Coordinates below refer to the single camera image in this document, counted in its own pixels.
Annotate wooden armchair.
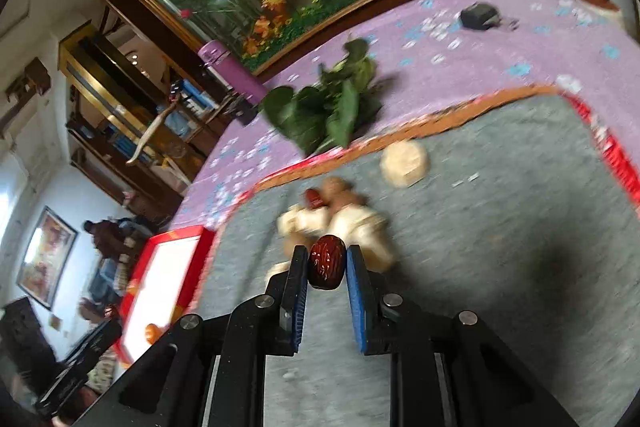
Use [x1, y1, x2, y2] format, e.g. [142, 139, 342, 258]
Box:
[125, 99, 221, 172]

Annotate white food piece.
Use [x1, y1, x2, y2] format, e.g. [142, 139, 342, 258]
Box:
[276, 206, 326, 240]
[327, 204, 396, 273]

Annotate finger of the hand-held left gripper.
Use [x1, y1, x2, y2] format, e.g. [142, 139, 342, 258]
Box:
[65, 319, 123, 365]

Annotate brown oval fruit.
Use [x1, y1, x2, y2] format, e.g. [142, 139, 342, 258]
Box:
[320, 177, 357, 210]

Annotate framed wall painting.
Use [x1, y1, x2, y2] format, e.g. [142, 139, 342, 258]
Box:
[15, 206, 79, 310]

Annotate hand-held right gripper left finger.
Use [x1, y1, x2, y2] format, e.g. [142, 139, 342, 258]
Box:
[87, 246, 308, 427]

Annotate small black device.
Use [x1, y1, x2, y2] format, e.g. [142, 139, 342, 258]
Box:
[460, 4, 501, 30]

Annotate purple floral tablecloth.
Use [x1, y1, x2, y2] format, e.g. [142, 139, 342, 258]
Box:
[170, 0, 640, 238]

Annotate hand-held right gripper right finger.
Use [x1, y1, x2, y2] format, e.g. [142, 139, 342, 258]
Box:
[346, 244, 581, 427]

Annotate green leafy vegetable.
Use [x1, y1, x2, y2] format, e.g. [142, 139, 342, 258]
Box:
[261, 38, 388, 158]

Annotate red tray with white inside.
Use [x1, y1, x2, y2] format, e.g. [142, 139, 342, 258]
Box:
[112, 226, 217, 367]

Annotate black sofa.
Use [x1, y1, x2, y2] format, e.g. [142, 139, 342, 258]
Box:
[0, 297, 58, 388]

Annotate purple bottle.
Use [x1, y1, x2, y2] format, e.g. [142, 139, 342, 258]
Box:
[197, 41, 268, 105]

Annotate beige round food chunk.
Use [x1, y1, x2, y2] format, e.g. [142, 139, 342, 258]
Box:
[379, 141, 431, 188]

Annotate grey felt mat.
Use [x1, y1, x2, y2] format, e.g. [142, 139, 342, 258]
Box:
[187, 87, 640, 427]

